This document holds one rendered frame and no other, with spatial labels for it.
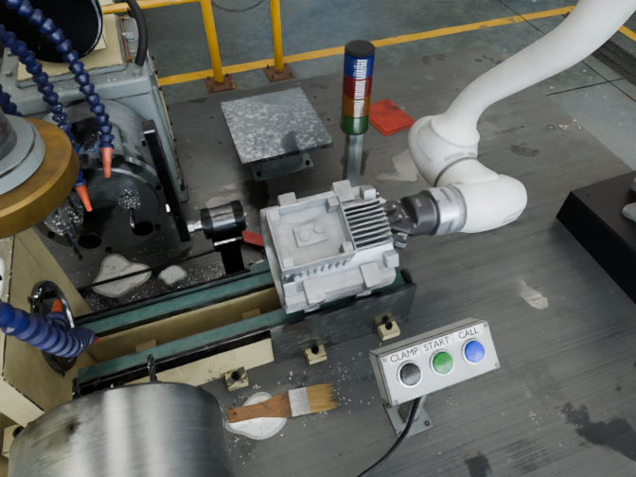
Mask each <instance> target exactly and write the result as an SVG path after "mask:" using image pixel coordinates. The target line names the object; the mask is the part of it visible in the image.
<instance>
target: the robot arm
mask: <svg viewBox="0 0 636 477"><path fill-rule="evenodd" d="M635 10H636V0H579V1H578V3H577V4H576V6H575V7H574V9H573V11H572V12H571V13H570V14H569V15H568V17H567V18H566V19H565V20H564V21H563V22H562V23H561V24H560V25H558V26H557V27H556V28H555V29H553V30H552V31H551V32H549V33H548V34H547V35H545V36H544V37H542V38H540V39H539V40H537V41H536V42H534V43H532V44H530V45H529V46H527V47H526V48H525V49H523V50H522V51H520V52H518V53H517V54H515V55H513V56H512V57H510V58H509V59H507V60H505V61H504V62H502V63H500V64H498V65H497V66H495V67H493V68H492V69H490V70H489V71H487V72H485V73H484V74H483V75H482V76H480V77H479V78H477V79H476V80H474V81H473V82H472V83H470V84H469V85H468V86H467V87H466V88H465V89H464V90H463V91H462V92H461V93H460V94H459V96H458V97H457V98H456V99H455V101H454V102H453V103H452V105H451V106H450V107H449V109H448V110H447V111H446V112H445V113H443V114H442V115H428V116H424V117H421V118H420V119H418V120H417V121H416V122H415V123H414V124H413V126H412V127H411V129H410V130H409V132H408V138H407V142H408V149H409V152H410V154H411V157H412V159H413V161H414V163H415V165H416V167H417V169H418V170H419V172H420V173H421V175H422V176H423V178H424V179H425V180H426V181H427V183H428V184H429V185H430V186H431V187H432V188H428V189H424V190H422V191H421V192H420V193H419V194H416V195H410V196H405V197H403V198H402V199H400V200H398V201H394V200H388V201H385V200H384V199H383V198H381V197H380V193H379V192H376V200H380V204H381V203H382V206H381V208H384V210H383V212H384V213H386V215H385V217H386V218H388V220H387V222H390V224H389V228H392V229H391V233H393V235H392V239H394V241H393V245H394V248H395V249H399V250H404V249H405V246H406V244H407V241H408V237H415V236H420V235H427V236H430V237H435V236H440V235H446V234H453V233H456V232H465V233H474V232H481V231H485V230H490V229H493V228H497V227H500V226H502V225H505V224H507V223H510V222H512V221H514V220H515V219H517V218H518V217H519V215H520V214H521V212H522V211H523V209H524V208H525V206H526V203H527V194H526V190H525V188H524V186H523V184H522V183H521V182H520V181H518V180H516V179H514V178H512V177H509V176H506V175H502V174H497V173H496V172H494V171H492V170H490V169H488V168H486V167H485V166H483V165H482V164H481V163H480V162H479V161H478V160H477V158H476V157H477V154H478V152H477V148H478V141H479V139H480V134H479V133H478V131H477V130H476V124H477V121H478V118H479V116H480V115H481V113H482V112H483V110H484V109H485V108H486V107H488V106H489V105H490V104H492V103H494V102H496V101H498V100H500V99H502V98H504V97H508V96H510V95H512V94H514V93H517V92H519V91H520V90H522V89H524V88H526V87H529V86H531V85H533V84H535V83H537V82H540V81H542V80H545V79H547V78H550V77H552V76H553V75H555V74H557V73H559V72H561V71H563V70H565V69H567V68H569V67H571V66H573V65H574V64H576V63H578V62H580V61H582V60H583V59H584V58H586V57H587V56H589V55H590V54H591V53H592V52H593V51H594V50H596V49H597V48H598V47H599V46H601V45H602V44H603V43H604V42H605V41H606V40H607V39H609V38H610V37H611V36H612V35H613V34H614V33H615V32H616V31H617V30H618V29H619V28H620V27H621V25H622V24H623V23H624V22H625V21H626V20H627V19H628V18H629V17H630V16H631V14H632V13H633V12H634V11H635ZM621 213H622V215H623V216H624V217H626V218H628V219H630V220H633V221H636V203H631V204H627V205H625V206H624V207H623V209H622V211H621Z"/></svg>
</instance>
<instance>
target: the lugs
mask: <svg viewBox="0 0 636 477"><path fill-rule="evenodd" d="M360 197H361V198H362V199H363V200H364V201H365V202H366V201H371V200H375V199H376V189H375V188H374V187H372V186H371V185H364V186H360ZM269 209H273V208H268V209H264V210H261V216H262V220H263V222H264V224H265V210H269ZM382 260H383V265H384V266H385V267H386V268H387V269H391V268H395V267H397V266H398V265H399V263H398V253H397V252H396V251H395V250H394V249H392V250H388V251H384V252H382ZM280 282H281V287H282V291H283V293H284V296H285V297H289V296H292V295H296V294H298V292H297V287H296V282H295V280H294V278H289V280H284V279H283V280H280Z"/></svg>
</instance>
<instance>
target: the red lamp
mask: <svg viewBox="0 0 636 477"><path fill-rule="evenodd" d="M372 78H373V74H372V75H371V76H370V77H368V78H366V79H352V78H350V77H348V76H347V75H346V74H345V73H344V78H343V93H344V94H345V95H346V96H347V97H351V98H355V99H359V98H365V97H368V96H369V95H370V94H371V88H372Z"/></svg>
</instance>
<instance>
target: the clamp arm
mask: <svg viewBox="0 0 636 477"><path fill-rule="evenodd" d="M141 128H142V132H141V133H140V138H141V142H142V145H143V147H146V146H147V147H148V150H149V152H150V157H151V160H152V162H153V165H154V167H155V170H156V173H157V176H158V179H159V181H160V184H161V187H162V189H163V192H164V195H165V197H166V200H167V203H168V204H166V209H167V213H168V216H172V218H173V221H174V224H175V226H176V229H177V232H178V235H179V238H180V240H181V242H187V241H190V240H191V234H194V233H195V232H194V230H193V228H192V229H190V231H189V228H190V227H193V226H192V223H191V222H192V221H190V222H187V221H186V216H185V213H184V210H183V208H182V205H181V202H180V199H179V196H178V193H177V189H176V186H175V184H174V181H173V178H172V175H171V172H170V169H169V166H168V161H167V157H166V155H165V152H164V149H163V146H162V143H161V140H160V137H159V134H158V131H157V128H156V125H155V122H154V120H153V119H151V120H146V121H142V122H141ZM188 226H189V227H188ZM190 232H193V233H190Z"/></svg>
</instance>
